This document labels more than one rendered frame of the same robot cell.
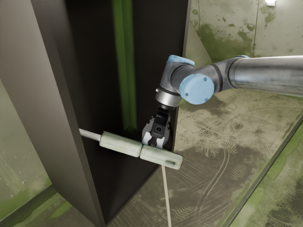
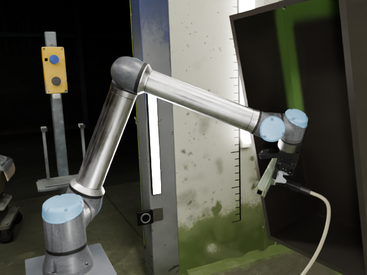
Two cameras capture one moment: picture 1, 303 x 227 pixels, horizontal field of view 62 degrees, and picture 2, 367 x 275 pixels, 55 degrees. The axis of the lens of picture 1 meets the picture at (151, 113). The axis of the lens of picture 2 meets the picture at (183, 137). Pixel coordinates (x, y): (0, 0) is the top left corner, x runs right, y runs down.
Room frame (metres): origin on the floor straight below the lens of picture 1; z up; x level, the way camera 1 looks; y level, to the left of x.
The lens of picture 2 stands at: (0.71, -1.59, 1.34)
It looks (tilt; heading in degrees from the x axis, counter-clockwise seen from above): 9 degrees down; 105
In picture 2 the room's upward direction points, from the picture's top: 2 degrees counter-clockwise
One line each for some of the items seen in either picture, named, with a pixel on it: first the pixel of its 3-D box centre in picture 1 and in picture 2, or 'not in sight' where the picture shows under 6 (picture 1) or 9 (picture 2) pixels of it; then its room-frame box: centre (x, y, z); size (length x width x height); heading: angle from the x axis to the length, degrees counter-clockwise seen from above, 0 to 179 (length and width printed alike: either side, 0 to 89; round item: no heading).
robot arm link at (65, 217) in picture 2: not in sight; (65, 220); (-0.08, -0.46, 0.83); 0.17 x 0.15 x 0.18; 102
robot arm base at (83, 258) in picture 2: not in sight; (67, 255); (-0.07, -0.47, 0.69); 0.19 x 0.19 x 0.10
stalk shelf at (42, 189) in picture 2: not in sight; (67, 181); (-0.47, 0.17, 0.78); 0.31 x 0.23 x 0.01; 40
